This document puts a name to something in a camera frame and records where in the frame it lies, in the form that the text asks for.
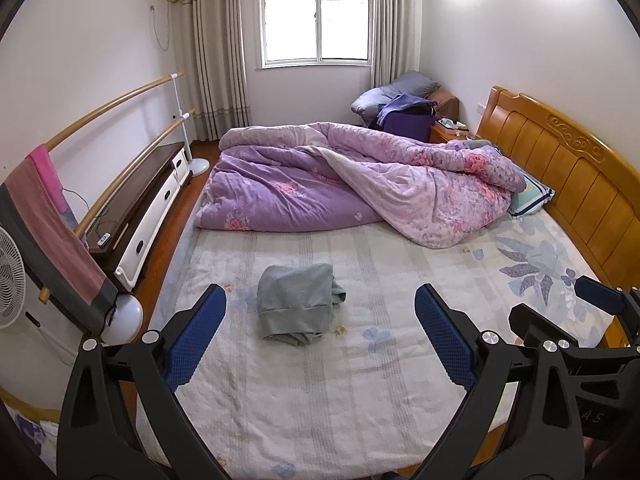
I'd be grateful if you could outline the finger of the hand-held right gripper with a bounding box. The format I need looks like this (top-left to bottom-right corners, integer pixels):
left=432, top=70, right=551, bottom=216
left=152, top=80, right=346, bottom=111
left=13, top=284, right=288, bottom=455
left=574, top=276, right=640, bottom=319
left=508, top=302, right=587, bottom=357

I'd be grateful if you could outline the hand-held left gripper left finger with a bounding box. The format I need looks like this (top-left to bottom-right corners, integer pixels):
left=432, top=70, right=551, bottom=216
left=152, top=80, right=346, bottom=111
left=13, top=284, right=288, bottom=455
left=56, top=283, right=234, bottom=480

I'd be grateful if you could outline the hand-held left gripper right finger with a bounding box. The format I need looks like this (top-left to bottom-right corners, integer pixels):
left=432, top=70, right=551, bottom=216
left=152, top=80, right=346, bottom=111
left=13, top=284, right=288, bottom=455
left=414, top=283, right=587, bottom=480

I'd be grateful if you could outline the grey zip hoodie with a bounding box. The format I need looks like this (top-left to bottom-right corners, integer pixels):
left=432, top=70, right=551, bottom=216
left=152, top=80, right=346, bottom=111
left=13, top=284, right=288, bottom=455
left=257, top=263, right=348, bottom=347

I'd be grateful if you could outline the white round fan base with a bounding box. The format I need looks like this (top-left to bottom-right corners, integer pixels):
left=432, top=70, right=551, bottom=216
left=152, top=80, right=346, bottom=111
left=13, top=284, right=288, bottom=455
left=99, top=294, right=145, bottom=346

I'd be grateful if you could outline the blue patterned pillow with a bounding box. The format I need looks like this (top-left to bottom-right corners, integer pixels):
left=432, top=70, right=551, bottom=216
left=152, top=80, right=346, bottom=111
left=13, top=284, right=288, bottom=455
left=509, top=169, right=556, bottom=219

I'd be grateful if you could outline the wooden bed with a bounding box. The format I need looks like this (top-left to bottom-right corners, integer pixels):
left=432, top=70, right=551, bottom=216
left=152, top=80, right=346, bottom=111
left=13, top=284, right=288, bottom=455
left=145, top=85, right=640, bottom=480

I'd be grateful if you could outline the pale floral bed sheet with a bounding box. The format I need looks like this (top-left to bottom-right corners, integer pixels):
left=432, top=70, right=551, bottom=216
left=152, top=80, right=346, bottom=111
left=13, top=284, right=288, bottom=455
left=145, top=180, right=619, bottom=480

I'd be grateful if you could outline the dark and white cabinet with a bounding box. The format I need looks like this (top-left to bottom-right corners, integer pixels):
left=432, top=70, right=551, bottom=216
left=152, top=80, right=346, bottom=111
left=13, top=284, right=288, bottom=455
left=84, top=141, right=192, bottom=294

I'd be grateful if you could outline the purple floral quilt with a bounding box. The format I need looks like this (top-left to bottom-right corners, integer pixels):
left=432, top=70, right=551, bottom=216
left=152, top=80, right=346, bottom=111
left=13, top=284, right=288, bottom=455
left=194, top=121, right=526, bottom=251

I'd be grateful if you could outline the pink and grey towel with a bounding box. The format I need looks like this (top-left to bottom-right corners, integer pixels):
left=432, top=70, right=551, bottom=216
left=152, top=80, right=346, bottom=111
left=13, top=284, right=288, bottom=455
left=0, top=156, right=119, bottom=334

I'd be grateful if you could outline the white standing fan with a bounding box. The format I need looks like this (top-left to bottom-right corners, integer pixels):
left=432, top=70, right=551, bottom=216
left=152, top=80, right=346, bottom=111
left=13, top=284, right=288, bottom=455
left=0, top=225, right=68, bottom=356

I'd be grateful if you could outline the wooden nightstand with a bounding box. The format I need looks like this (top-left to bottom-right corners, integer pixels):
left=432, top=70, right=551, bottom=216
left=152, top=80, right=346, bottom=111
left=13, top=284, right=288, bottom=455
left=430, top=119, right=477, bottom=145

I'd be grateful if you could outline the floral cloth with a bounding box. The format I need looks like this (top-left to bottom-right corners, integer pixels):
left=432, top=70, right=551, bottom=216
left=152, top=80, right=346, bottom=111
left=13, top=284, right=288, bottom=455
left=0, top=400, right=66, bottom=480

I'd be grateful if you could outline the purple suitcase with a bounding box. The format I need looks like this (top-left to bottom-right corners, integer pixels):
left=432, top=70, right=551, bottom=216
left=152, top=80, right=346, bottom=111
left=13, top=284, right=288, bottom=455
left=382, top=110, right=436, bottom=144

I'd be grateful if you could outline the bright pink towel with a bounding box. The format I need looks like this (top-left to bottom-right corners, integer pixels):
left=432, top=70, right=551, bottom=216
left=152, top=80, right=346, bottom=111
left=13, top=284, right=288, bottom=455
left=26, top=144, right=79, bottom=227

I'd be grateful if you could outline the blue cloth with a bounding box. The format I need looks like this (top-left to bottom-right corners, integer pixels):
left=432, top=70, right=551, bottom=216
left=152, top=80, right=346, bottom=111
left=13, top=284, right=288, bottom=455
left=376, top=94, right=439, bottom=129

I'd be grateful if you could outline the brown armchair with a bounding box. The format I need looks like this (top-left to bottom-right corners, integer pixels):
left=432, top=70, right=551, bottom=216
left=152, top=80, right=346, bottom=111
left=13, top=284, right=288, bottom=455
left=430, top=87, right=460, bottom=122

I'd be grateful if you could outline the wooden double barre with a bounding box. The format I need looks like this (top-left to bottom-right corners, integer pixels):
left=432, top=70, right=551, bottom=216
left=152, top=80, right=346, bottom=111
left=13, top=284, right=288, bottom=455
left=37, top=72, right=211, bottom=307

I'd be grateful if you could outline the grey striped curtain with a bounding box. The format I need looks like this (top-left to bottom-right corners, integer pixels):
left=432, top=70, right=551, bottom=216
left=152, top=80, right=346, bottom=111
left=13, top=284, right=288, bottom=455
left=177, top=0, right=251, bottom=144
left=371, top=0, right=424, bottom=92

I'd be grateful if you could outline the white framed window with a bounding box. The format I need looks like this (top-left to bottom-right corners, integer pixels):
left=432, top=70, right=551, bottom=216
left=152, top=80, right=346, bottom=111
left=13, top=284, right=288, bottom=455
left=257, top=0, right=374, bottom=70

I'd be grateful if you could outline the white air conditioner cable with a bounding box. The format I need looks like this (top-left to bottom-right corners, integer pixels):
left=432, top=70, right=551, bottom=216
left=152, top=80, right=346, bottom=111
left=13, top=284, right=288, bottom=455
left=149, top=4, right=174, bottom=52

